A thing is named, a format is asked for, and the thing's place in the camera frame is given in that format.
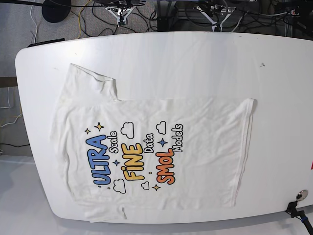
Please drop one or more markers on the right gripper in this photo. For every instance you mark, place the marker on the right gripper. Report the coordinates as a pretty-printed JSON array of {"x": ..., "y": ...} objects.
[{"x": 121, "y": 14}]

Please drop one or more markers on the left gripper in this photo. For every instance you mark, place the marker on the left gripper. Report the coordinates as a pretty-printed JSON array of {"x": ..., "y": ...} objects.
[{"x": 216, "y": 14}]

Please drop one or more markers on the white printed T-shirt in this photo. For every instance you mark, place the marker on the white printed T-shirt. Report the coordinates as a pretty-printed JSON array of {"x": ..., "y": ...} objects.
[{"x": 159, "y": 154}]

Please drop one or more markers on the black clamp with cable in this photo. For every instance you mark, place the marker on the black clamp with cable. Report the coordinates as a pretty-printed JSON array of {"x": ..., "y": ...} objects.
[{"x": 294, "y": 213}]

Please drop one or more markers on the silver table grommet right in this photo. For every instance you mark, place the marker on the silver table grommet right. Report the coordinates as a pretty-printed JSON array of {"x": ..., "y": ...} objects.
[{"x": 302, "y": 195}]

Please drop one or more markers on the black round stand base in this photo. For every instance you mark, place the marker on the black round stand base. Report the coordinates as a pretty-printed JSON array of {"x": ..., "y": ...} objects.
[{"x": 55, "y": 11}]

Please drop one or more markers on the black metal frame post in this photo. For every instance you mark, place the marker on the black metal frame post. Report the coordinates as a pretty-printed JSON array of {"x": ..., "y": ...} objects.
[{"x": 166, "y": 14}]

